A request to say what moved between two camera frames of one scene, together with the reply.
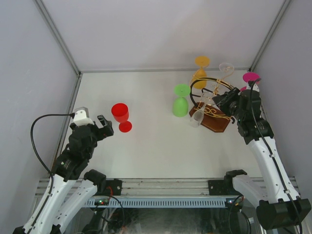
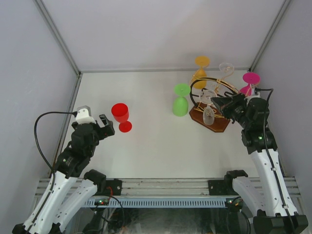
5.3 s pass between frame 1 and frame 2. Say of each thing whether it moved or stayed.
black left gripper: stayed
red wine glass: stayed
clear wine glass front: moved
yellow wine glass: stayed
